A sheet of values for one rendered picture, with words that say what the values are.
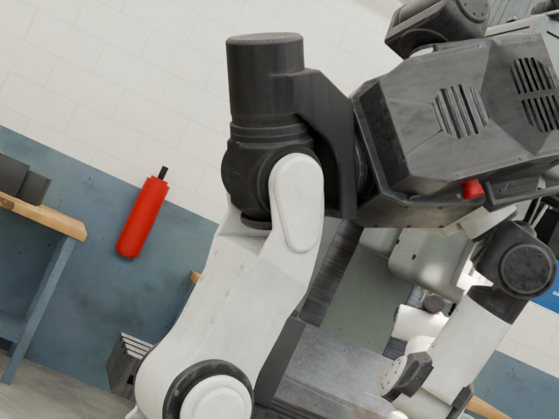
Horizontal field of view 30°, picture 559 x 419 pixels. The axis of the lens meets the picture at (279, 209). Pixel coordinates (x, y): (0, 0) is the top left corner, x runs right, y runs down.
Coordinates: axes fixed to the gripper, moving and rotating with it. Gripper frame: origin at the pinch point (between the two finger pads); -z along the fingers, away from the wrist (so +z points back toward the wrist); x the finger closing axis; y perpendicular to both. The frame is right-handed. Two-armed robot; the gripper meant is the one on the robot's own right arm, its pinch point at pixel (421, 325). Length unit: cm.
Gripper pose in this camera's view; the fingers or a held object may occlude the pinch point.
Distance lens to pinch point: 226.5
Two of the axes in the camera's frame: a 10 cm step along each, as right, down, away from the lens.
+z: -0.8, -0.8, -9.9
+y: -4.2, 9.1, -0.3
